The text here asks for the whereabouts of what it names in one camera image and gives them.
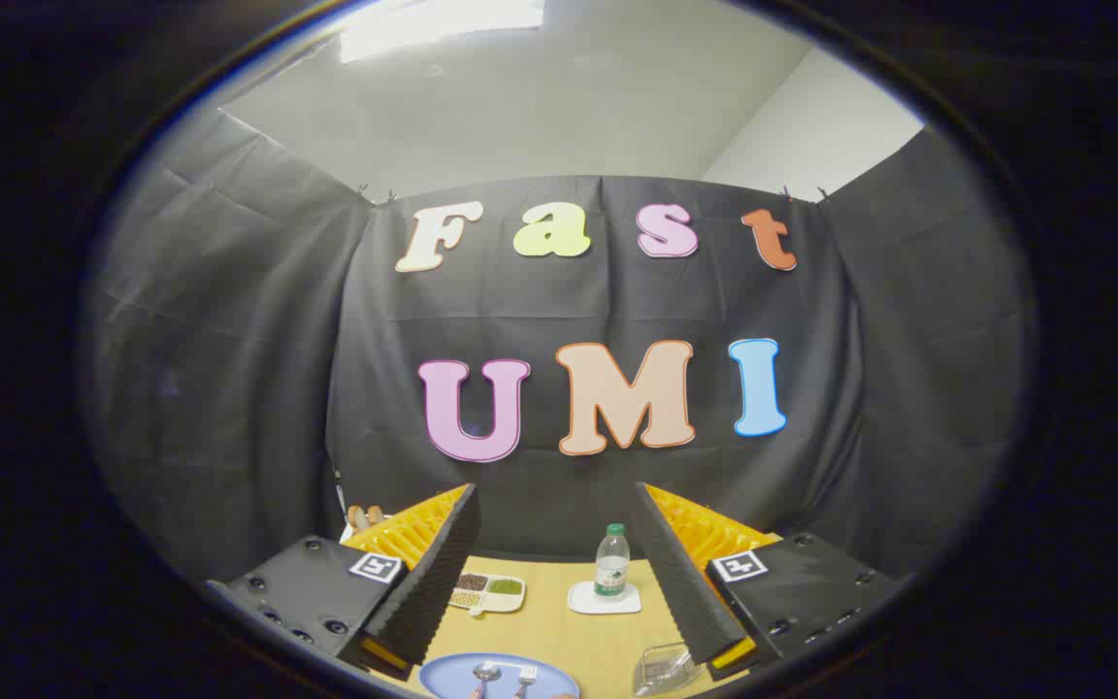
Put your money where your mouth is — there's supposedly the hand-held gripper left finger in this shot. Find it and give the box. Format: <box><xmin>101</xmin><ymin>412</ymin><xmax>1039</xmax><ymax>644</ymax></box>
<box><xmin>205</xmin><ymin>483</ymin><xmax>482</xmax><ymax>682</ymax></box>

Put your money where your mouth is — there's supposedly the ceiling light panel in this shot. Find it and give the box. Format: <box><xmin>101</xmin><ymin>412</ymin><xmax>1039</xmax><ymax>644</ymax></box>
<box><xmin>339</xmin><ymin>0</ymin><xmax>545</xmax><ymax>64</ymax></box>

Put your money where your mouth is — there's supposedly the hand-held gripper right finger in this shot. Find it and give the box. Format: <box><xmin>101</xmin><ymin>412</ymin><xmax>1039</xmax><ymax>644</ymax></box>
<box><xmin>632</xmin><ymin>482</ymin><xmax>909</xmax><ymax>681</ymax></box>

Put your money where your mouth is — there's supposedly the blue plate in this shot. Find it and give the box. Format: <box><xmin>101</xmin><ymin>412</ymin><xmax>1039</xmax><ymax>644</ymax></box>
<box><xmin>418</xmin><ymin>651</ymin><xmax>581</xmax><ymax>699</ymax></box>

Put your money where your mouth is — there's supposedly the metal wire cutlery basket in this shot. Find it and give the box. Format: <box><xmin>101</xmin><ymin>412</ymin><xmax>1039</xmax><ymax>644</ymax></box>
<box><xmin>632</xmin><ymin>643</ymin><xmax>701</xmax><ymax>698</ymax></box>

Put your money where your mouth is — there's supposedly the white coaster tray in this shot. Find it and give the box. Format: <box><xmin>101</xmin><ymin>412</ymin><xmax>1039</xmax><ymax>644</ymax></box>
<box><xmin>567</xmin><ymin>581</ymin><xmax>642</xmax><ymax>616</ymax></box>

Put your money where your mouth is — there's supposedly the clear plastic water bottle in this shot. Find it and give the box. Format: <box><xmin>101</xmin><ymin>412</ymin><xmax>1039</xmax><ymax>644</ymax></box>
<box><xmin>594</xmin><ymin>523</ymin><xmax>631</xmax><ymax>597</ymax></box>

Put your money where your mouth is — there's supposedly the white divided dish with beans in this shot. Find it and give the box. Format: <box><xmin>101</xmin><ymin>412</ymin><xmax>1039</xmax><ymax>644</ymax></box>
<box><xmin>447</xmin><ymin>573</ymin><xmax>527</xmax><ymax>617</ymax></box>

